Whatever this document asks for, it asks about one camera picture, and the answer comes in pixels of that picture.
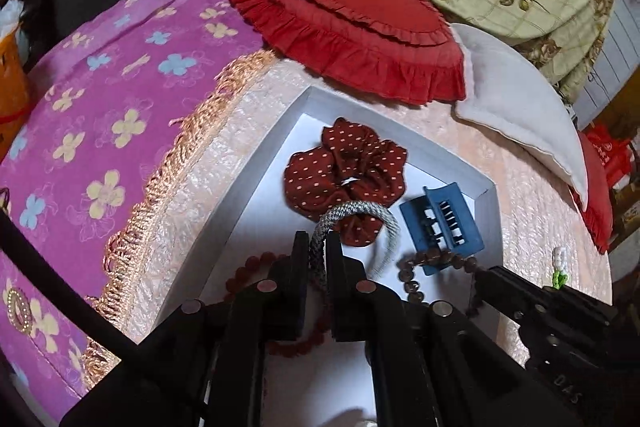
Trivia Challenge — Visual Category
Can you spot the grey headband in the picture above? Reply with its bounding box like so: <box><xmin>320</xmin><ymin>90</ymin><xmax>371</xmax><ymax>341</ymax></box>
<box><xmin>307</xmin><ymin>201</ymin><xmax>403</xmax><ymax>280</ymax></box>

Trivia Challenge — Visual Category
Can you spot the black cable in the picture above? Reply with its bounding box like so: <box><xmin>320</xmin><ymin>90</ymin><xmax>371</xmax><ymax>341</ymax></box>
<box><xmin>0</xmin><ymin>209</ymin><xmax>143</xmax><ymax>353</ymax></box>

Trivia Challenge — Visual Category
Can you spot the dark red polka dot scrunchie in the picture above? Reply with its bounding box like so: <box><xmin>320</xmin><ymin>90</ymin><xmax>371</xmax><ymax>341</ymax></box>
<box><xmin>283</xmin><ymin>117</ymin><xmax>408</xmax><ymax>249</ymax></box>

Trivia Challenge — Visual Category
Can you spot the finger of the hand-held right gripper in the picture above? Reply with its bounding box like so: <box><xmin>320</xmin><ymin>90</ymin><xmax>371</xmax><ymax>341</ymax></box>
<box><xmin>472</xmin><ymin>265</ymin><xmax>542</xmax><ymax>324</ymax></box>

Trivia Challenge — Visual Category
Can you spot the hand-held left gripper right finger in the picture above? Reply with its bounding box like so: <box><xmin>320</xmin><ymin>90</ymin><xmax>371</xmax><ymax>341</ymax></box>
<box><xmin>325</xmin><ymin>233</ymin><xmax>583</xmax><ymax>427</ymax></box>

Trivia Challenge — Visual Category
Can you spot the red shopping bag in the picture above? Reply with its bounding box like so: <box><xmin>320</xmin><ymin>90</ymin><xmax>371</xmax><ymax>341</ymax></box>
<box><xmin>585</xmin><ymin>124</ymin><xmax>633</xmax><ymax>188</ymax></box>

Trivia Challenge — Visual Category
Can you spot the red bead bracelet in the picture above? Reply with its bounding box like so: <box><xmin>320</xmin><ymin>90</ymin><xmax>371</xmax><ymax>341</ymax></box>
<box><xmin>225</xmin><ymin>253</ymin><xmax>333</xmax><ymax>355</ymax></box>

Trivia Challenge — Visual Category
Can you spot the white pillow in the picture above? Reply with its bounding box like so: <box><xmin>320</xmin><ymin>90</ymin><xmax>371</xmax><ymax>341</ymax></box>
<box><xmin>452</xmin><ymin>23</ymin><xmax>590</xmax><ymax>212</ymax></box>

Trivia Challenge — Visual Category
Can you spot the red ruffled pillow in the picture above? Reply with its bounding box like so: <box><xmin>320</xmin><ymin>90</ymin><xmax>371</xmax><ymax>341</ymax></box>
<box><xmin>229</xmin><ymin>0</ymin><xmax>467</xmax><ymax>106</ymax></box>
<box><xmin>567</xmin><ymin>132</ymin><xmax>615</xmax><ymax>254</ymax></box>

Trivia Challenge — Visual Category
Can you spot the orange bucket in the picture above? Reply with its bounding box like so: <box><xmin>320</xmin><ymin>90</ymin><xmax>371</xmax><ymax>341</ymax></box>
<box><xmin>0</xmin><ymin>24</ymin><xmax>32</xmax><ymax>158</ymax></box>

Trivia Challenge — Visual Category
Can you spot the white box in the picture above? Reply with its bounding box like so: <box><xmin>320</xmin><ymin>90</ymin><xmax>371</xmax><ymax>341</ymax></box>
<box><xmin>197</xmin><ymin>85</ymin><xmax>526</xmax><ymax>427</ymax></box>

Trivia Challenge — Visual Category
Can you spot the purple floral sheet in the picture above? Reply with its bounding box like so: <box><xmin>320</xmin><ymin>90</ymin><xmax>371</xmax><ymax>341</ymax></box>
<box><xmin>0</xmin><ymin>0</ymin><xmax>273</xmax><ymax>418</ymax></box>

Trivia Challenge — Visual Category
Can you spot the pink quilted bedspread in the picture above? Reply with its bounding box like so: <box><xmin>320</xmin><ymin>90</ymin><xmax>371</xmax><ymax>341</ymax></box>
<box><xmin>82</xmin><ymin>49</ymin><xmax>613</xmax><ymax>398</ymax></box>

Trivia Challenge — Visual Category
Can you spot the small white green flower clip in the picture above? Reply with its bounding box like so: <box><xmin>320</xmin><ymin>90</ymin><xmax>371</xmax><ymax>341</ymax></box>
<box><xmin>550</xmin><ymin>246</ymin><xmax>571</xmax><ymax>290</ymax></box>

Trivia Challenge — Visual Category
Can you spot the gold pearl oval hair clip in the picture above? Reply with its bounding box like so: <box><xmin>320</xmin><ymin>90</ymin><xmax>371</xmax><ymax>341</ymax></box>
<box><xmin>2</xmin><ymin>288</ymin><xmax>33</xmax><ymax>335</ymax></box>

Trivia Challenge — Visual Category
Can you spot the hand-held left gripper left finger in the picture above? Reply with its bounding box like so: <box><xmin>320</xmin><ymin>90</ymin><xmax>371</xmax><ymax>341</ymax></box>
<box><xmin>60</xmin><ymin>231</ymin><xmax>310</xmax><ymax>427</ymax></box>

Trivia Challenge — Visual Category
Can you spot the blue hair claw clip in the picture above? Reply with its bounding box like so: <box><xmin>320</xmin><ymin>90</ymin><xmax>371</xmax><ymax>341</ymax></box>
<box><xmin>399</xmin><ymin>185</ymin><xmax>485</xmax><ymax>277</ymax></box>

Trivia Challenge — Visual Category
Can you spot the brown bead bracelet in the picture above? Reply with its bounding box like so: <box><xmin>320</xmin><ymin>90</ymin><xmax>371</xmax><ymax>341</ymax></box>
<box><xmin>397</xmin><ymin>249</ymin><xmax>483</xmax><ymax>315</ymax></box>

